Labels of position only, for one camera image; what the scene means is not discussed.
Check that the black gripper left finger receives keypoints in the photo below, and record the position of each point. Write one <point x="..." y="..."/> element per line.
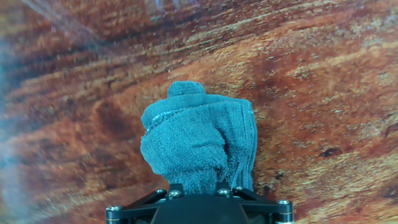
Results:
<point x="130" y="211"/>

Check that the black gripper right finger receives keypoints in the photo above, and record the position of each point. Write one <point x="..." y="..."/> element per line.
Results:
<point x="270" y="213"/>

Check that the grey terry cloth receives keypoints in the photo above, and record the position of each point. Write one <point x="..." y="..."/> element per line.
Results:
<point x="196" y="137"/>

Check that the glossy wood print mat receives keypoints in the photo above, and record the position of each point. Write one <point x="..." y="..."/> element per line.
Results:
<point x="311" y="93"/>

